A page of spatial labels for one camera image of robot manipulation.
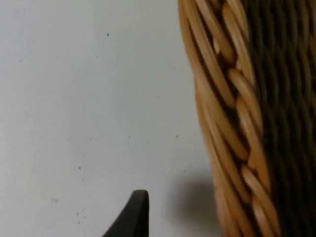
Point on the pale brown wicker basket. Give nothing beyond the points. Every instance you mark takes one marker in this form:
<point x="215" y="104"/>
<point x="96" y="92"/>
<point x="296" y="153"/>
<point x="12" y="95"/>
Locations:
<point x="259" y="118"/>

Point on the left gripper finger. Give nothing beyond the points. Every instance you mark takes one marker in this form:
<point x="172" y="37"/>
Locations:
<point x="134" y="217"/>

